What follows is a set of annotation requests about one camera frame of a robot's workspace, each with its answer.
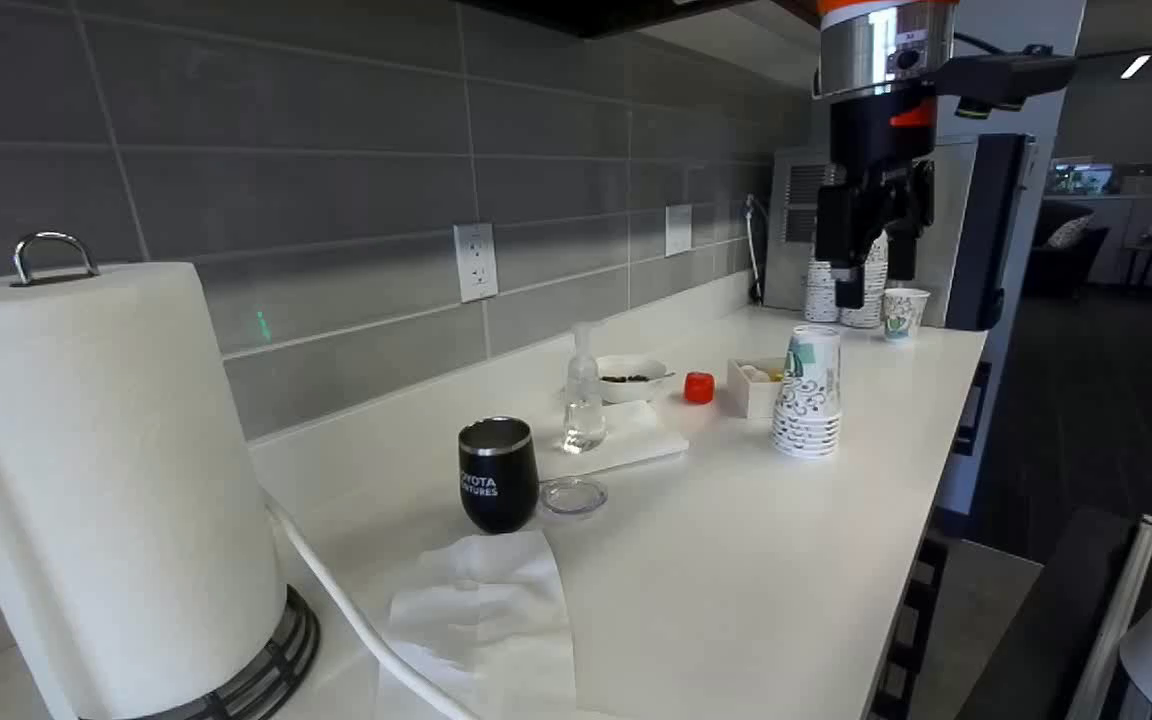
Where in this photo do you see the dark background sofa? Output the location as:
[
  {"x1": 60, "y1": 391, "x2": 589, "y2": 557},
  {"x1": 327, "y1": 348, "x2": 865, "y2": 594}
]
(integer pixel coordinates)
[{"x1": 1025, "y1": 196, "x2": 1139, "y2": 299}]

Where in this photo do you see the loose white paper towel sheet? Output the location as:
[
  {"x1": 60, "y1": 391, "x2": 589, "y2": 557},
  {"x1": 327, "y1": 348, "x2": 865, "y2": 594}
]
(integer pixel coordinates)
[{"x1": 372, "y1": 526, "x2": 579, "y2": 720}]

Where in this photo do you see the clear round mug lid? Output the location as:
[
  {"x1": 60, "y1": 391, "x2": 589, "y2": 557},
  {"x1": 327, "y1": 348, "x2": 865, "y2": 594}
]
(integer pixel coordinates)
[{"x1": 538, "y1": 474, "x2": 612, "y2": 518}]

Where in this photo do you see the stack of printed paper cups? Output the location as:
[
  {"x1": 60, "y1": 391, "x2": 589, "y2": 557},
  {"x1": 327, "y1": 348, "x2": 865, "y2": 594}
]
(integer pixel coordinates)
[{"x1": 767, "y1": 318, "x2": 846, "y2": 465}]

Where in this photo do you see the white double wall outlet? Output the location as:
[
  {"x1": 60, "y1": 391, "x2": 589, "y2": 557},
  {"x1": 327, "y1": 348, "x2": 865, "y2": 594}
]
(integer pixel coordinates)
[{"x1": 447, "y1": 220, "x2": 505, "y2": 303}]

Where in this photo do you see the stack of plain white cups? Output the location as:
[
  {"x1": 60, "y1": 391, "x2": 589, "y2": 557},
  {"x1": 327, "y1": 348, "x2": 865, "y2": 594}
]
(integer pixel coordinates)
[{"x1": 799, "y1": 255, "x2": 892, "y2": 331}]

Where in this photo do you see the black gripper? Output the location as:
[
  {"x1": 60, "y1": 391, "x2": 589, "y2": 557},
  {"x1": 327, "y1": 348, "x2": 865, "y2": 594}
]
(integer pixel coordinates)
[{"x1": 811, "y1": 87, "x2": 939, "y2": 317}]

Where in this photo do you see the white paper towel roll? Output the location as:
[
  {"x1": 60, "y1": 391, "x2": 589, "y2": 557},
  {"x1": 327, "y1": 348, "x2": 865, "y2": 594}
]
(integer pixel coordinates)
[{"x1": 0, "y1": 255, "x2": 292, "y2": 720}]

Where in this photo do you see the small white dish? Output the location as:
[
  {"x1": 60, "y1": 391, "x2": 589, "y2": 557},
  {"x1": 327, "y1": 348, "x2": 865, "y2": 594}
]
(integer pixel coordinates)
[{"x1": 593, "y1": 348, "x2": 672, "y2": 403}]

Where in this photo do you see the white quad wall outlet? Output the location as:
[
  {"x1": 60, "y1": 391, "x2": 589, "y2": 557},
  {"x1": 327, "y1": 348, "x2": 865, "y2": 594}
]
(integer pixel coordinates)
[{"x1": 661, "y1": 199, "x2": 696, "y2": 259}]

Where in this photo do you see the metal paper towel holder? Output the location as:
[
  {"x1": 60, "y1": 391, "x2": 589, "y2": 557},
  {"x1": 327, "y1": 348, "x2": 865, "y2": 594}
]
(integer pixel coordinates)
[{"x1": 7, "y1": 226, "x2": 324, "y2": 720}]

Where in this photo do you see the black coffee mug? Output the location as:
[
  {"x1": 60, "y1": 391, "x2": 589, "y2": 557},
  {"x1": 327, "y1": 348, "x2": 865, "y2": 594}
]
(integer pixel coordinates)
[{"x1": 455, "y1": 417, "x2": 542, "y2": 539}]

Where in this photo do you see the cream wooden toy box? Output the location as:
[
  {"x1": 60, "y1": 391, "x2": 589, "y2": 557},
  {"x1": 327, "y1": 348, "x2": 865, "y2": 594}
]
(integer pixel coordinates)
[{"x1": 720, "y1": 355, "x2": 787, "y2": 433}]

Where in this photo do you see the single printed paper cup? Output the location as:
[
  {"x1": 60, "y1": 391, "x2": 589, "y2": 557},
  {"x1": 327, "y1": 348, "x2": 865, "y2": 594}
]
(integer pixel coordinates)
[{"x1": 875, "y1": 284, "x2": 937, "y2": 344}]

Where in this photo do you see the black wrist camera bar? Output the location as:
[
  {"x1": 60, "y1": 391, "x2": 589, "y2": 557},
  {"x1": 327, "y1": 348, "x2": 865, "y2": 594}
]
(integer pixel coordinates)
[{"x1": 927, "y1": 38, "x2": 1078, "y2": 118}]

